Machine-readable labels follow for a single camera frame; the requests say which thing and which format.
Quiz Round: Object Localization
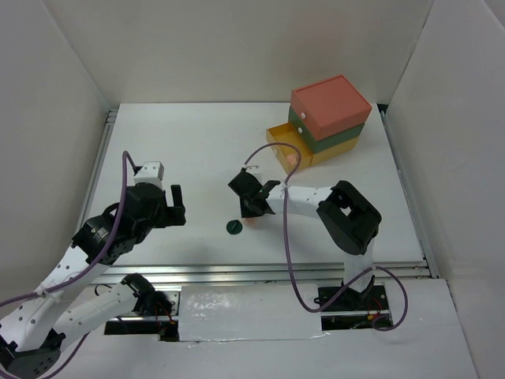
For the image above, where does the orange drawer box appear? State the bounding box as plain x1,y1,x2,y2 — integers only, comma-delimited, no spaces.
290,75,372,141

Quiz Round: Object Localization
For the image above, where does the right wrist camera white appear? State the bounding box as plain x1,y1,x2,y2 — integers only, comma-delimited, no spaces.
242,165,262,182

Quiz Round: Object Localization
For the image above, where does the dark green round compact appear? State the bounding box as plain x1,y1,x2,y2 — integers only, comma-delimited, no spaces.
226,220,243,235

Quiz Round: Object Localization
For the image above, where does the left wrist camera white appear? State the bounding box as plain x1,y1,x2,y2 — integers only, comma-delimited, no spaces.
133,161,164,190

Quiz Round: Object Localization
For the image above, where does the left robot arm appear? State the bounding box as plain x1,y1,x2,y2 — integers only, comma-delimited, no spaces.
1,183,185,378

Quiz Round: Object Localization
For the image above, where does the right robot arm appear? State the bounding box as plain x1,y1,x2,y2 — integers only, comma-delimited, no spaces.
228,168,382,313

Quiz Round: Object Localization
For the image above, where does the peach makeup sponge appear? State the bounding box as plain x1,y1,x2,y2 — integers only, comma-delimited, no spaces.
286,154,299,167

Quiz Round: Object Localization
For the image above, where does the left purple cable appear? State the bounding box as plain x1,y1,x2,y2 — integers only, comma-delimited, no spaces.
0,150,143,379

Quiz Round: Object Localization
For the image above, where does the white foil covered panel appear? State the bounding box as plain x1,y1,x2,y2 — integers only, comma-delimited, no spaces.
178,284,323,342

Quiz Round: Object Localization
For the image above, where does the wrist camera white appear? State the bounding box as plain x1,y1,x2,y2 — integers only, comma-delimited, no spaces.
242,165,262,182
133,161,164,190

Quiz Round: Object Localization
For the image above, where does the green drawer box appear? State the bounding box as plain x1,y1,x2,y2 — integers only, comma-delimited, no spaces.
287,107,365,154

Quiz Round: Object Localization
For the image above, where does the round peach powder puff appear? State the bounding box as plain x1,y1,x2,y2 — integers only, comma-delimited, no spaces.
244,217,258,226

